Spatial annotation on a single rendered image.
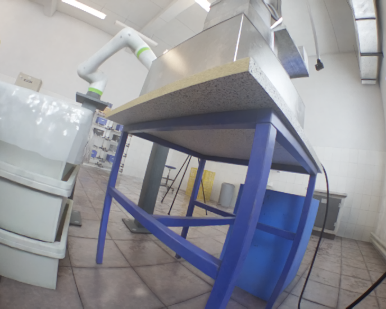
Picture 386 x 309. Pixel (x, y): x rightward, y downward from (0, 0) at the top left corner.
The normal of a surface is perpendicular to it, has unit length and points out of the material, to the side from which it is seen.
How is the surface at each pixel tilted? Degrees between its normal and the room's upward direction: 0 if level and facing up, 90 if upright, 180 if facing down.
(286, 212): 90
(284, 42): 180
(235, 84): 180
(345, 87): 90
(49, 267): 96
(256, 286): 90
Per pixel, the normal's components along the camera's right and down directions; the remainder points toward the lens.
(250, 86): -0.25, 0.96
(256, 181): -0.71, -0.26
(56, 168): 0.51, 0.15
